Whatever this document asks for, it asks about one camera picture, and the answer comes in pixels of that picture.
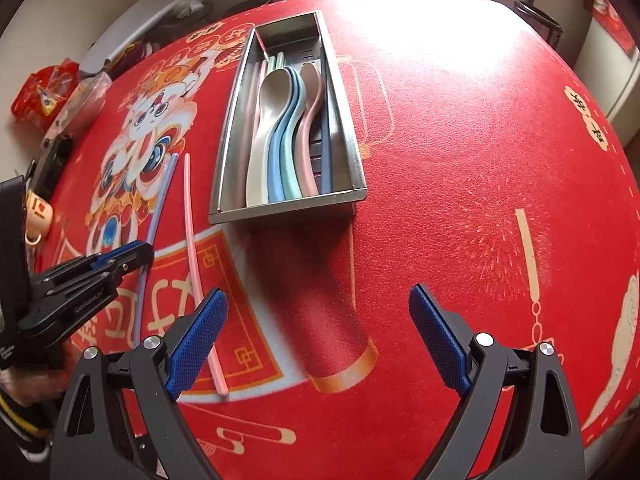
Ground white plastic spoon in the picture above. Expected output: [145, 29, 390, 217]
[245, 70, 296, 207]

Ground pink plastic spoon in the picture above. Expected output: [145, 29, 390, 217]
[297, 64, 323, 197]

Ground pink chopstick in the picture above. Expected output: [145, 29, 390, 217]
[184, 152, 230, 397]

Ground cream refrigerator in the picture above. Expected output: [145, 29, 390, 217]
[575, 10, 640, 126]

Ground person's left forearm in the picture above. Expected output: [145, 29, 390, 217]
[0, 395, 53, 463]

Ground bundle of pastel chopsticks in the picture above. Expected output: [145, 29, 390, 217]
[237, 52, 335, 196]

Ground person's left hand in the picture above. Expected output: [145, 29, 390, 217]
[0, 365, 71, 406]

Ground red snack bag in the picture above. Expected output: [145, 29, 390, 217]
[11, 60, 81, 123]

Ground blue plastic spoon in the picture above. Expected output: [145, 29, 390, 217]
[267, 72, 301, 203]

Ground red printed cloth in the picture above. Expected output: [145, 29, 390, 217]
[592, 0, 640, 56]

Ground blue chopstick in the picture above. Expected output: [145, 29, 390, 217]
[132, 155, 177, 348]

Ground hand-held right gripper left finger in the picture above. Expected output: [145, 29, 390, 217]
[50, 287, 230, 480]

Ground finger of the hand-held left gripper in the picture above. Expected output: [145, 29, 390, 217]
[32, 242, 155, 291]
[20, 255, 153, 336]

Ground red printed table mat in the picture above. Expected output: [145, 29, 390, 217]
[25, 0, 640, 480]

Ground cream printed mug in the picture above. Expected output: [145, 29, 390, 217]
[22, 192, 55, 246]

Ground stainless steel cutlery tray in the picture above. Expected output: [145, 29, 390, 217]
[208, 10, 368, 225]

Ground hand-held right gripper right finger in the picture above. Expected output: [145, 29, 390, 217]
[407, 284, 586, 480]

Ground cream printed carton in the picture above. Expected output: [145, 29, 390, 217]
[42, 72, 112, 141]

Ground green plastic spoon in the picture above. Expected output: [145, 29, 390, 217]
[282, 80, 307, 198]

